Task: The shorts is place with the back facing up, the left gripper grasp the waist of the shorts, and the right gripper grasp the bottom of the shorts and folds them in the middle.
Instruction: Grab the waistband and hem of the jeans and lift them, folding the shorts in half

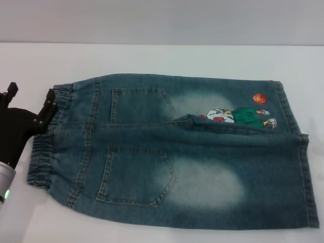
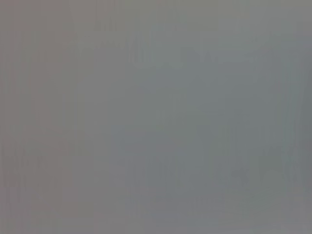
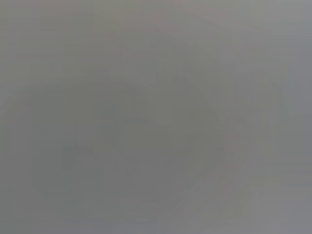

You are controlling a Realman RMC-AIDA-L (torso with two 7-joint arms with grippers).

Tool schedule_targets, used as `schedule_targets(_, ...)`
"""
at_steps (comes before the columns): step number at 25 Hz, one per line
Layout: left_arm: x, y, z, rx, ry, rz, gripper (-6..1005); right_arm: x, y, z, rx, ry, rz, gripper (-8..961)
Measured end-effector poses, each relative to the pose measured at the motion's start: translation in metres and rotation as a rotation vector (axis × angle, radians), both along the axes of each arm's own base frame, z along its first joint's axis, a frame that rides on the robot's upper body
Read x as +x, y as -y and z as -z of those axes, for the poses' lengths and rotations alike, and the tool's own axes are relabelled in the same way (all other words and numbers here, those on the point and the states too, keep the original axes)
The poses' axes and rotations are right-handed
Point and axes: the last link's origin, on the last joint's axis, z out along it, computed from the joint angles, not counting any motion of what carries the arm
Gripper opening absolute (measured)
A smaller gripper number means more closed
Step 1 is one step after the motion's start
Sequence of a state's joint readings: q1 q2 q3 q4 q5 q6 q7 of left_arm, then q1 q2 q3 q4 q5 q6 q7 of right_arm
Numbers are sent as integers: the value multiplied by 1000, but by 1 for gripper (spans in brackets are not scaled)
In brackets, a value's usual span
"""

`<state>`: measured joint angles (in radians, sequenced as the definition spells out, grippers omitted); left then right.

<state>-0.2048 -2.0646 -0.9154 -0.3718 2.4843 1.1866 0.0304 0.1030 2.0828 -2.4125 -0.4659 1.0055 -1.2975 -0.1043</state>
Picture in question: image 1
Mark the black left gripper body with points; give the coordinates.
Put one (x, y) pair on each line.
(15, 126)

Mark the blue denim shorts with cartoon print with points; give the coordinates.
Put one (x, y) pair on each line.
(177, 157)

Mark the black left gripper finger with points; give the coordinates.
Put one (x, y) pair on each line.
(46, 111)
(12, 89)

